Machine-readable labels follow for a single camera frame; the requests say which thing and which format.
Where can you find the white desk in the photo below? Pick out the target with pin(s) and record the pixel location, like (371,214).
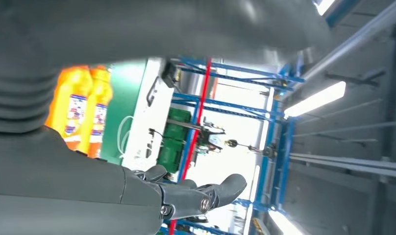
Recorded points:
(139,152)

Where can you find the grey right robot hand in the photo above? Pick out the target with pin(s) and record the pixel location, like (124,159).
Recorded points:
(55,181)

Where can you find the fluorescent ceiling light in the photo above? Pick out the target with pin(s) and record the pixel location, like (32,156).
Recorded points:
(315,99)
(282,223)
(323,5)

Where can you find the blue metal rack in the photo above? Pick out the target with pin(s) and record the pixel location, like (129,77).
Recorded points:
(285,155)

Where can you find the hanging humanoid robot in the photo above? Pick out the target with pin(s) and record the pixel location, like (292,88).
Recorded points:
(214,139)

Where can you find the red post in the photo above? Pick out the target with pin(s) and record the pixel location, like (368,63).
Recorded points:
(198,107)

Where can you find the green plastic crate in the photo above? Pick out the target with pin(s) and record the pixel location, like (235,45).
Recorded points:
(170,155)
(177,126)

